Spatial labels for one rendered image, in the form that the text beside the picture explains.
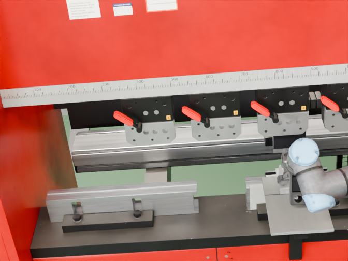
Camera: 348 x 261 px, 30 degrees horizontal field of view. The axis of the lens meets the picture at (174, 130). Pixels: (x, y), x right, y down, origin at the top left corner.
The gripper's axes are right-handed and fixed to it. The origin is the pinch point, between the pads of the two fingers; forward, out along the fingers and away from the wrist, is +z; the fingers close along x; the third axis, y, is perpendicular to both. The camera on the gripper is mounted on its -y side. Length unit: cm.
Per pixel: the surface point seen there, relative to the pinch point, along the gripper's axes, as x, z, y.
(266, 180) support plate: 7.6, 2.6, 1.9
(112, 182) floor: 83, 166, 39
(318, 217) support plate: -5.5, -9.5, -12.2
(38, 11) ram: 68, -45, 43
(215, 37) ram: 21, -37, 35
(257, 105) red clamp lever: 10.5, -23.3, 18.9
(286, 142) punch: 1.1, -5.1, 12.2
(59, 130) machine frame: 85, 47, 37
